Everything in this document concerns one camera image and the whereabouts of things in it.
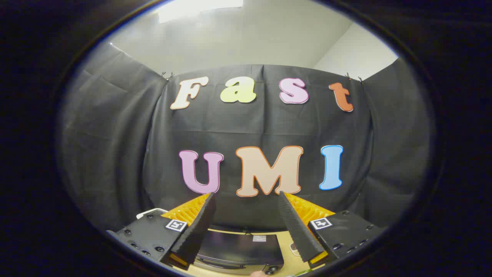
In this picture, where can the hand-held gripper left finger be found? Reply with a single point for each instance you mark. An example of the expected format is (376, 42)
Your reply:
(196, 231)

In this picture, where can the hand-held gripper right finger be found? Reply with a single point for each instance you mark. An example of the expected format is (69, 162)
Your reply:
(298, 227)

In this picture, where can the black toaster oven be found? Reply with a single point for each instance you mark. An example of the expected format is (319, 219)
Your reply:
(240, 250)

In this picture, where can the black backdrop cloth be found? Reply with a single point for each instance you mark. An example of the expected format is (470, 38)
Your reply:
(246, 127)

